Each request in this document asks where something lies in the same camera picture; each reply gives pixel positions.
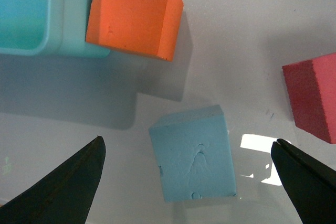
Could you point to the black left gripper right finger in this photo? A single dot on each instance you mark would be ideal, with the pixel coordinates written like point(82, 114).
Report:
point(309, 183)

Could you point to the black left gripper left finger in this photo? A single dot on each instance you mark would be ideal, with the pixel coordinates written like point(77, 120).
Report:
point(65, 195)

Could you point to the light blue foam block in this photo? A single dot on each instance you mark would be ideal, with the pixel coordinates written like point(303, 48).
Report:
point(193, 154)

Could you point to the red foam block front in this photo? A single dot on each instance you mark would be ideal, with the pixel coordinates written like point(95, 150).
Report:
point(311, 89)

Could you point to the teal plastic bin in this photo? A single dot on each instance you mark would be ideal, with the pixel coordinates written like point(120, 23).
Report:
point(47, 28)

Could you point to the orange foam block left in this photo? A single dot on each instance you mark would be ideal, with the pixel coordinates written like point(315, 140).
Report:
point(147, 28)

